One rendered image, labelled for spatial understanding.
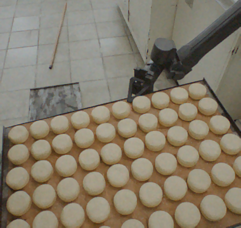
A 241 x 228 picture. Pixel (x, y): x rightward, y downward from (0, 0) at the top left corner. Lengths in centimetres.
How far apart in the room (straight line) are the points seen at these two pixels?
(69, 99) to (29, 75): 50
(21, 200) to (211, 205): 40
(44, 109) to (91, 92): 39
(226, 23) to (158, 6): 111
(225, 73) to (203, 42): 65
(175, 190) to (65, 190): 24
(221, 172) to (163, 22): 146
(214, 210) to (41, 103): 163
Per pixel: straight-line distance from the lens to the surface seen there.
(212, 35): 77
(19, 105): 204
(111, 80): 208
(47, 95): 202
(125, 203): 54
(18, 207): 60
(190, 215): 54
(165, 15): 188
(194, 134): 63
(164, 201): 57
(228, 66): 138
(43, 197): 58
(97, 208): 55
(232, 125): 70
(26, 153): 65
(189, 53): 79
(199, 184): 57
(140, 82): 73
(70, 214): 55
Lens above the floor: 143
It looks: 51 degrees down
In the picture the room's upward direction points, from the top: straight up
